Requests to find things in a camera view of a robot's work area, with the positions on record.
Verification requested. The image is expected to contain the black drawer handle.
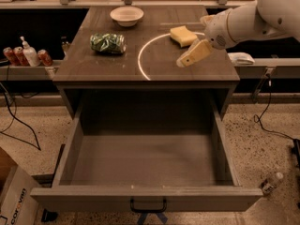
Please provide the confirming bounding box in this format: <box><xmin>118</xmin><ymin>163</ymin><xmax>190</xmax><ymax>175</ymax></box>
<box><xmin>129</xmin><ymin>198</ymin><xmax>167</xmax><ymax>213</ymax></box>

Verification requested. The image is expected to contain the white soap dispenser bottle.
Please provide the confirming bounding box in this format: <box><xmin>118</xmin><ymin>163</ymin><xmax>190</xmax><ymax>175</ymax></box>
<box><xmin>21</xmin><ymin>37</ymin><xmax>40</xmax><ymax>67</ymax></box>

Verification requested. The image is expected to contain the black floor cable right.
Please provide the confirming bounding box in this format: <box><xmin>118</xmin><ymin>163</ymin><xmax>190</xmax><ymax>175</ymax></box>
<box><xmin>252</xmin><ymin>75</ymin><xmax>296</xmax><ymax>142</ymax></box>

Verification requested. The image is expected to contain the cardboard box with logo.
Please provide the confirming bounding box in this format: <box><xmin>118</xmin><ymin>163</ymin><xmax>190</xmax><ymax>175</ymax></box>
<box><xmin>0</xmin><ymin>148</ymin><xmax>38</xmax><ymax>225</ymax></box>

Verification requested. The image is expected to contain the black floor cable left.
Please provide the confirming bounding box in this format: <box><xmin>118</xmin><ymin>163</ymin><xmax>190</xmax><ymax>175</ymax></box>
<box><xmin>0</xmin><ymin>82</ymin><xmax>42</xmax><ymax>152</ymax></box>

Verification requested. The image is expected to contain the white folded cloth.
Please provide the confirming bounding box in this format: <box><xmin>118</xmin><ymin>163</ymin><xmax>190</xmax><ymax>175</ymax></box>
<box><xmin>228</xmin><ymin>52</ymin><xmax>255</xmax><ymax>65</ymax></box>

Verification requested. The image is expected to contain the open grey drawer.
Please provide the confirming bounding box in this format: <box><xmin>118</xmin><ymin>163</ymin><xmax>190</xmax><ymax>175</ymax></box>
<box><xmin>30</xmin><ymin>91</ymin><xmax>263</xmax><ymax>213</ymax></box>

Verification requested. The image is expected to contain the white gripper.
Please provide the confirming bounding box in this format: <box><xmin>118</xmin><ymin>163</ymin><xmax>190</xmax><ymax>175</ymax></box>
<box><xmin>176</xmin><ymin>8</ymin><xmax>236</xmax><ymax>68</ymax></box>

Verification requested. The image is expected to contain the red soda can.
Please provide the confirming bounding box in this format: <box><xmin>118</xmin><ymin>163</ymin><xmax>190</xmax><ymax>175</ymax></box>
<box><xmin>37</xmin><ymin>49</ymin><xmax>53</xmax><ymax>67</ymax></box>
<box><xmin>3</xmin><ymin>47</ymin><xmax>20</xmax><ymax>66</ymax></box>
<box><xmin>13</xmin><ymin>47</ymin><xmax>29</xmax><ymax>67</ymax></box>

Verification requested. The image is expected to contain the yellow sponge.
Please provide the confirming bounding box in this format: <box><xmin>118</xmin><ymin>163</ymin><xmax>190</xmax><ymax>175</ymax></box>
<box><xmin>170</xmin><ymin>26</ymin><xmax>197</xmax><ymax>48</ymax></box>

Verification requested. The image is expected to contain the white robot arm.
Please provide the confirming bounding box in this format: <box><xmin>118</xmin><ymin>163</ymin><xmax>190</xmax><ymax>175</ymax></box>
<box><xmin>176</xmin><ymin>0</ymin><xmax>300</xmax><ymax>68</ymax></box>

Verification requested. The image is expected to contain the clear plastic bottle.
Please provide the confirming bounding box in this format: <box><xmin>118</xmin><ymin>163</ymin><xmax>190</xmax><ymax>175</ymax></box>
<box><xmin>261</xmin><ymin>172</ymin><xmax>284</xmax><ymax>195</ymax></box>

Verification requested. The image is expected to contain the small dark glass bottle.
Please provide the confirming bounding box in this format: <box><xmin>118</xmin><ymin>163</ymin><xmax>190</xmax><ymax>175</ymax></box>
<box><xmin>61</xmin><ymin>37</ymin><xmax>70</xmax><ymax>54</ymax></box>

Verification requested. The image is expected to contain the black floor cable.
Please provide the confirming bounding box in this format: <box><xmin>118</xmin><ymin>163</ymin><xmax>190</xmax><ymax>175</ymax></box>
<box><xmin>0</xmin><ymin>82</ymin><xmax>42</xmax><ymax>152</ymax></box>
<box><xmin>252</xmin><ymin>75</ymin><xmax>296</xmax><ymax>142</ymax></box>

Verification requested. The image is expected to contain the white bowl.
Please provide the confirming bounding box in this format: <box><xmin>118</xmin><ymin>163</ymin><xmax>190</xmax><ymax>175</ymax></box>
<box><xmin>110</xmin><ymin>6</ymin><xmax>143</xmax><ymax>27</ymax></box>

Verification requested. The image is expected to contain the green chip bag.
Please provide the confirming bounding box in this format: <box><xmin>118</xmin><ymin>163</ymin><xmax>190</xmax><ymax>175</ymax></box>
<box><xmin>90</xmin><ymin>33</ymin><xmax>126</xmax><ymax>54</ymax></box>

